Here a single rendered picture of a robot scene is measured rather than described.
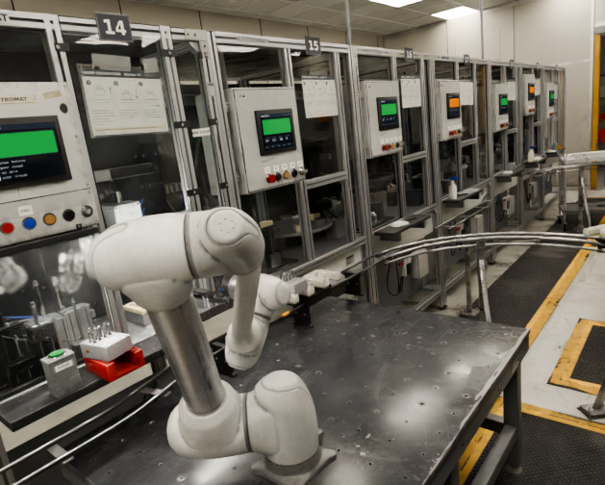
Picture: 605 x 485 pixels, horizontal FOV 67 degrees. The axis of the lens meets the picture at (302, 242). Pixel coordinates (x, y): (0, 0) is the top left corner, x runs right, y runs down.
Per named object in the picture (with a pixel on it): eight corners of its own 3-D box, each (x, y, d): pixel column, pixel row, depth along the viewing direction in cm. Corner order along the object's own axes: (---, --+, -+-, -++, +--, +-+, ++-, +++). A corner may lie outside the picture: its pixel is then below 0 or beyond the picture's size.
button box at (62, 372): (57, 398, 137) (47, 362, 134) (46, 392, 142) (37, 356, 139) (83, 385, 143) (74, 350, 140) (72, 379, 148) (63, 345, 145)
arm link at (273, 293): (242, 267, 145) (229, 307, 142) (279, 271, 135) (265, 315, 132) (264, 278, 153) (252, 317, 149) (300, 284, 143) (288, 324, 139)
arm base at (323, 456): (346, 447, 135) (344, 431, 134) (298, 497, 119) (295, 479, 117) (298, 428, 146) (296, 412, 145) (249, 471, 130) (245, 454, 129)
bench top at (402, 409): (307, 676, 83) (304, 658, 82) (57, 462, 151) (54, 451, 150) (530, 337, 193) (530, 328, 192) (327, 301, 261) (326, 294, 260)
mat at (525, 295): (514, 372, 283) (514, 370, 283) (423, 352, 321) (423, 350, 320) (625, 196, 711) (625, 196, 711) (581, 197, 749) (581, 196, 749)
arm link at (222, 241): (263, 218, 100) (200, 227, 100) (253, 186, 82) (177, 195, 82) (269, 278, 96) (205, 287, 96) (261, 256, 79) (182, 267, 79)
